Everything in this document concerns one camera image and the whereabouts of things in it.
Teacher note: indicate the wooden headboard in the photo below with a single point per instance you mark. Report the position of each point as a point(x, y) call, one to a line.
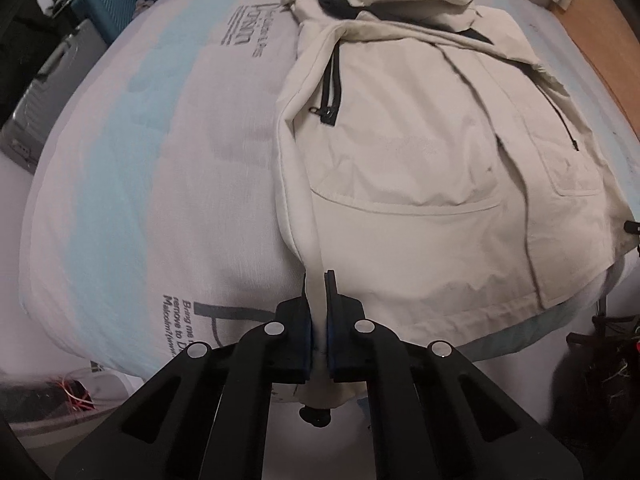
point(600, 50)

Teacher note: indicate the cream and black hooded jacket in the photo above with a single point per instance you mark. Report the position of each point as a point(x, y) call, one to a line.
point(410, 160)

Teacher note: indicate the bed with striped quilt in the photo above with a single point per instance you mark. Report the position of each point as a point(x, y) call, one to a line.
point(150, 160)

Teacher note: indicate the grey suitcase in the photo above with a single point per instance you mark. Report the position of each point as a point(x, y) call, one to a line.
point(45, 100)

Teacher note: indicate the teal suitcase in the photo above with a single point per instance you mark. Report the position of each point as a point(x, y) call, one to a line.
point(107, 2)

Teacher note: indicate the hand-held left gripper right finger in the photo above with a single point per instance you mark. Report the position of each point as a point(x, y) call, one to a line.
point(345, 345)

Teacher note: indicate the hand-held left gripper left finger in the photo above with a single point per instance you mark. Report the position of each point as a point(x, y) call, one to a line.
point(292, 340)

